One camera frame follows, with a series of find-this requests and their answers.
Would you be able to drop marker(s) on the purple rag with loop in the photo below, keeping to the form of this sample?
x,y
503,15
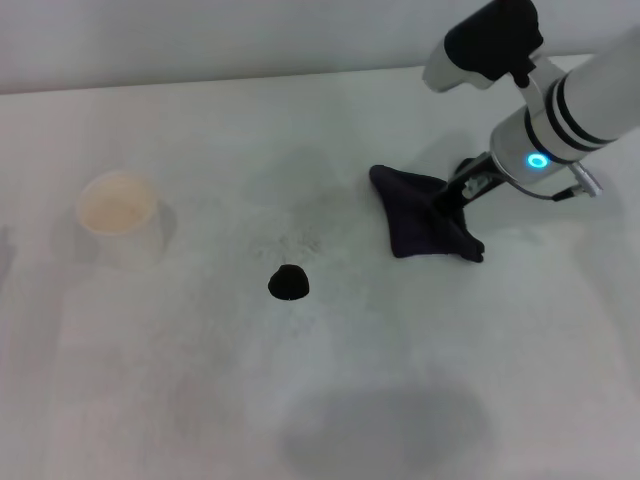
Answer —
x,y
415,225

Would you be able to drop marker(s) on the white paper cup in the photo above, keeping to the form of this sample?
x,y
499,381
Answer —
x,y
120,220

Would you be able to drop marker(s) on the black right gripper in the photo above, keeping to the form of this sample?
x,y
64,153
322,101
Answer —
x,y
467,187

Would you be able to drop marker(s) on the small black pile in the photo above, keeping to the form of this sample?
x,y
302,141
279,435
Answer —
x,y
289,284

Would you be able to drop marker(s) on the black and white wrist camera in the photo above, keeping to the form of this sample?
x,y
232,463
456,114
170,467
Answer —
x,y
485,42

